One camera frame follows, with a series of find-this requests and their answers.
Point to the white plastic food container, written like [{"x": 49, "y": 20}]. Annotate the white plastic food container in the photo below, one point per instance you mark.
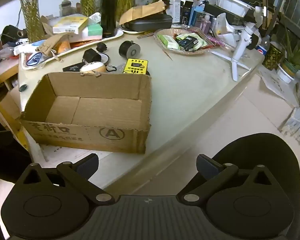
[{"x": 233, "y": 3}]

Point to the black snack packet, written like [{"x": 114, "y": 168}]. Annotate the black snack packet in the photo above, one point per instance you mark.
[{"x": 188, "y": 42}]

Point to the white gimbal tripod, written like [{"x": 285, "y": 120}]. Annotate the white gimbal tripod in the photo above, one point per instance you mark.
[{"x": 242, "y": 45}]

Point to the white tray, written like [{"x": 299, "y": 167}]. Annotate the white tray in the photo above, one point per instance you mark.
[{"x": 112, "y": 36}]

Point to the black zip case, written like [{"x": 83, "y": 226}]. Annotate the black zip case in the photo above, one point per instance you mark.
[{"x": 150, "y": 23}]

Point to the orange dog-shaped round case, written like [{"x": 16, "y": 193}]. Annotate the orange dog-shaped round case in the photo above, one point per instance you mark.
[{"x": 92, "y": 67}]

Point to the round glass lens filter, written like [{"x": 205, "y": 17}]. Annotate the round glass lens filter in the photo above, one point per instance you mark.
[{"x": 105, "y": 58}]

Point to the black thermos flask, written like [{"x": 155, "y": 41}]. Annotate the black thermos flask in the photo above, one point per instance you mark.
[{"x": 109, "y": 10}]

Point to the red orange flat packet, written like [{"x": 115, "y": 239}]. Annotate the red orange flat packet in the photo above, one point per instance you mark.
[{"x": 87, "y": 43}]

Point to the small clear zip bag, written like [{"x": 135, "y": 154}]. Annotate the small clear zip bag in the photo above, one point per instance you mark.
[{"x": 120, "y": 69}]

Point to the pink bottle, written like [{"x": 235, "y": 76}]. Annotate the pink bottle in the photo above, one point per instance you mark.
[{"x": 205, "y": 23}]

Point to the brown cardboard box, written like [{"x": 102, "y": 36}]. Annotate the brown cardboard box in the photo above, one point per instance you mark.
[{"x": 95, "y": 112}]

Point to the potted green plant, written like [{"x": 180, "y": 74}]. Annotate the potted green plant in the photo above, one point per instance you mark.
[{"x": 287, "y": 68}]

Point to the small black threaded cap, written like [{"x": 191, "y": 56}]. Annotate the small black threaded cap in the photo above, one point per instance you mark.
[{"x": 101, "y": 46}]

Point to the blue box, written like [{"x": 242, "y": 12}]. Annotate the blue box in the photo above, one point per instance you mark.
[{"x": 196, "y": 15}]

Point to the brown paper envelope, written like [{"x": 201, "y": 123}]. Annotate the brown paper envelope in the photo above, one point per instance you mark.
[{"x": 142, "y": 11}]

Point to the green wet wipes pack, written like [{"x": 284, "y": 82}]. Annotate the green wet wipes pack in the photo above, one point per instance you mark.
[{"x": 168, "y": 42}]

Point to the round snack basket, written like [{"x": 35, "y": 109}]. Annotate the round snack basket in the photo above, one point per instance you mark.
[{"x": 165, "y": 50}]

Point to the white plate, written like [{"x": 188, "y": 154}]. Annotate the white plate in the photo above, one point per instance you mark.
[{"x": 130, "y": 31}]

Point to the white blue printed bag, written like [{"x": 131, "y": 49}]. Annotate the white blue printed bag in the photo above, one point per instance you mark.
[{"x": 27, "y": 47}]

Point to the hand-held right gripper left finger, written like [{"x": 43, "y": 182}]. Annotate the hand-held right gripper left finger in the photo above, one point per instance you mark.
[{"x": 86, "y": 166}]

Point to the grey fringed blanket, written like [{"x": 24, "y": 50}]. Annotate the grey fringed blanket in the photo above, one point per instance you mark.
[{"x": 297, "y": 125}]

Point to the yellow medicine box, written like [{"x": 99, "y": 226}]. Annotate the yellow medicine box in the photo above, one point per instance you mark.
[{"x": 70, "y": 23}]

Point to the cola bottle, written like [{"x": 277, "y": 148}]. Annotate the cola bottle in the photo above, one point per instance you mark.
[{"x": 263, "y": 46}]

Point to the patterned cup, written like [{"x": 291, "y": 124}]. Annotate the patterned cup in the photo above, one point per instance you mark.
[{"x": 272, "y": 56}]

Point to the printed white paper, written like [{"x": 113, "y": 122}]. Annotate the printed white paper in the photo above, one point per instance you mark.
[{"x": 65, "y": 155}]

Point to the striped ribbon strips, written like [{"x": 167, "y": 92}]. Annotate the striped ribbon strips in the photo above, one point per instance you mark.
[{"x": 215, "y": 40}]

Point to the wooden side table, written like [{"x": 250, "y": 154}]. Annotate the wooden side table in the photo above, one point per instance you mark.
[{"x": 5, "y": 72}]

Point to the white medicine bag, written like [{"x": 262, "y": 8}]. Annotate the white medicine bag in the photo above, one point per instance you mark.
[{"x": 95, "y": 17}]

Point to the yellow tester device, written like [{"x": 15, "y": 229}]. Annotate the yellow tester device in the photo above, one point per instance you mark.
[{"x": 135, "y": 66}]

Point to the blue rimmed clear packet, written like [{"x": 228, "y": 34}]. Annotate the blue rimmed clear packet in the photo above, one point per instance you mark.
[{"x": 33, "y": 60}]

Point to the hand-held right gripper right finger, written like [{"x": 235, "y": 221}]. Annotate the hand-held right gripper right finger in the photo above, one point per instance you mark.
[{"x": 207, "y": 166}]

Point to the white plastic bag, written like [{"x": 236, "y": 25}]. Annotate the white plastic bag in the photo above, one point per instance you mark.
[{"x": 222, "y": 27}]

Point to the black device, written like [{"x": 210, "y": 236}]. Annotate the black device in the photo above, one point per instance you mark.
[{"x": 73, "y": 67}]

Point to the green and white box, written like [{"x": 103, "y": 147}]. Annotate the green and white box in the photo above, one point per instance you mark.
[{"x": 94, "y": 30}]

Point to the black ribbed block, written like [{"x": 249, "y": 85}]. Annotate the black ribbed block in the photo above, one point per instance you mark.
[{"x": 90, "y": 55}]

